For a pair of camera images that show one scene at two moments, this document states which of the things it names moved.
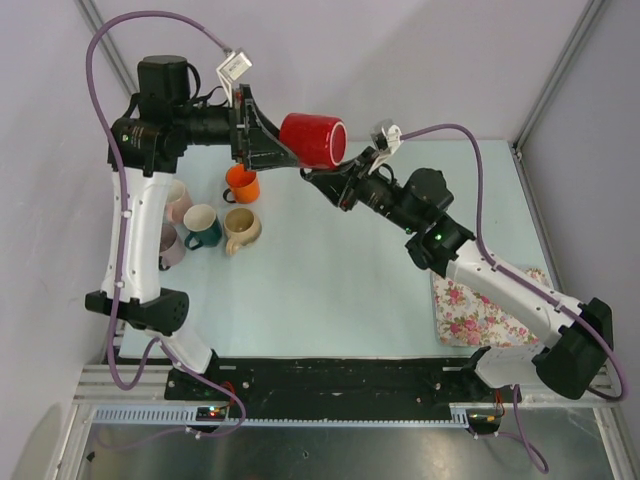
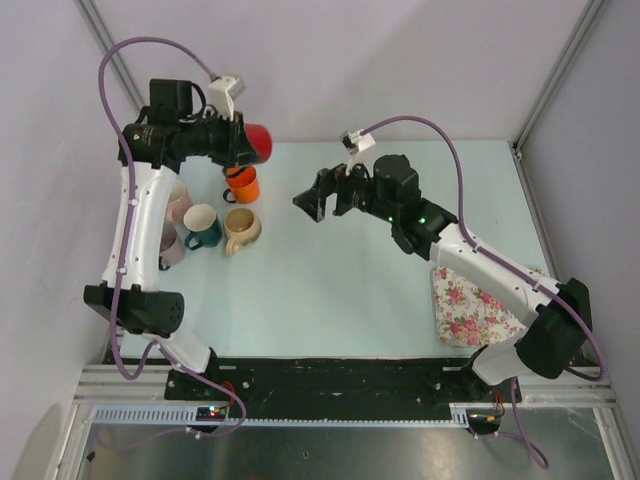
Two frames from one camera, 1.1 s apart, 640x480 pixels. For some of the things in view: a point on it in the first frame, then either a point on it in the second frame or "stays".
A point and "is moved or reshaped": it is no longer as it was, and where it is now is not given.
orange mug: x=244 y=185 stays
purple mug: x=172 y=249 stays
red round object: x=316 y=140 is moved or reshaped
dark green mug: x=205 y=226 stays
